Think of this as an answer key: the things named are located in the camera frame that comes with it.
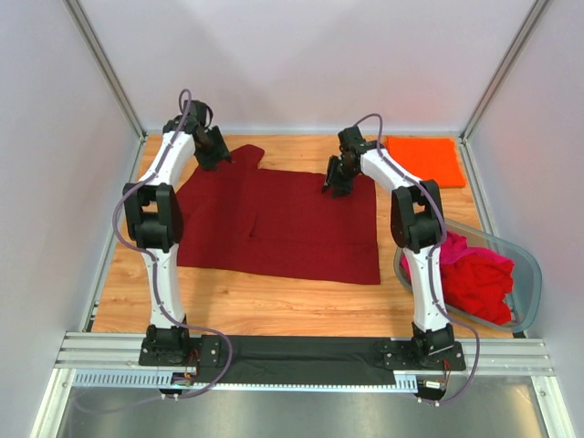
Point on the folded orange t shirt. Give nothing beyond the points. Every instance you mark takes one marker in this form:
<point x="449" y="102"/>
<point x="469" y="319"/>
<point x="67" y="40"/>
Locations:
<point x="430" y="158"/>

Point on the dark red t shirt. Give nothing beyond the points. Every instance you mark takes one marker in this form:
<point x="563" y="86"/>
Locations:
<point x="243" y="218"/>

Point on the slotted cable duct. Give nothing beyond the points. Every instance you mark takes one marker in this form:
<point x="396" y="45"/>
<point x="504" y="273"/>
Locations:
<point x="168" y="380"/>

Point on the right aluminium frame post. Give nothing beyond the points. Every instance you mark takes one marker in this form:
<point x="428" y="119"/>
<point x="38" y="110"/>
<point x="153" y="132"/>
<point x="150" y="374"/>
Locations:
<point x="512" y="54"/>

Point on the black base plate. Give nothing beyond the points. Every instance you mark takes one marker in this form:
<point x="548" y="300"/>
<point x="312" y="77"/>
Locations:
<point x="206" y="351"/>
<point x="403" y="355"/>

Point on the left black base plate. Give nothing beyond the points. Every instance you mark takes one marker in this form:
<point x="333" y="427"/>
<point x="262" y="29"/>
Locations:
<point x="206" y="351"/>

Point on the aluminium frame post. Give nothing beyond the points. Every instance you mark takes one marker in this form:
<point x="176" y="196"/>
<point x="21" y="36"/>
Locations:
<point x="88" y="33"/>
<point x="512" y="54"/>

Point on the bright red t shirt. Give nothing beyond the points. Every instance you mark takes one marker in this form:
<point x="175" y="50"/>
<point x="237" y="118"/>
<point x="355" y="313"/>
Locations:
<point x="478" y="285"/>

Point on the left aluminium frame post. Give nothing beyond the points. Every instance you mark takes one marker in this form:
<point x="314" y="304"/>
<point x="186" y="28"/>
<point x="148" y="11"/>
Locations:
<point x="88" y="33"/>

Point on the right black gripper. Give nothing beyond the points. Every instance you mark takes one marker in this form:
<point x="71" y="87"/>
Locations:
<point x="339" y="172"/>

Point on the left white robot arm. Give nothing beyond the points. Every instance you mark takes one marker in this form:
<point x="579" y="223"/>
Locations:
<point x="155" y="227"/>

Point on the pink t shirt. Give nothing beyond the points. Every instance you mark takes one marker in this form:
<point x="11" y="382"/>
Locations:
<point x="458" y="257"/>

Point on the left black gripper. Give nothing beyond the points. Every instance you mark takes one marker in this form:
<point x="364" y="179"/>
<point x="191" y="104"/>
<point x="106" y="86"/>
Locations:
<point x="212" y="147"/>

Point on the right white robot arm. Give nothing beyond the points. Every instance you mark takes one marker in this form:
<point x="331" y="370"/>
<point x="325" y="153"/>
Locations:
<point x="417" y="228"/>

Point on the black cloth strip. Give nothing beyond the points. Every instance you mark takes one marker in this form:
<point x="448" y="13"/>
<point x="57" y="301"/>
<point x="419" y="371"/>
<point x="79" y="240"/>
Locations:
<point x="333" y="361"/>

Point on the aluminium front rail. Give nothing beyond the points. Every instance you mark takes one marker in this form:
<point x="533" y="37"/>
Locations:
<point x="120" y="351"/>

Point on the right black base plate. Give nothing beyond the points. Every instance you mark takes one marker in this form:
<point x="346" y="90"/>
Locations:
<point x="403" y="355"/>

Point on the clear plastic basket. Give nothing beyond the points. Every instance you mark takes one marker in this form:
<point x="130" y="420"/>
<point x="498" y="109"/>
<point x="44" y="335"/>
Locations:
<point x="524" y="299"/>

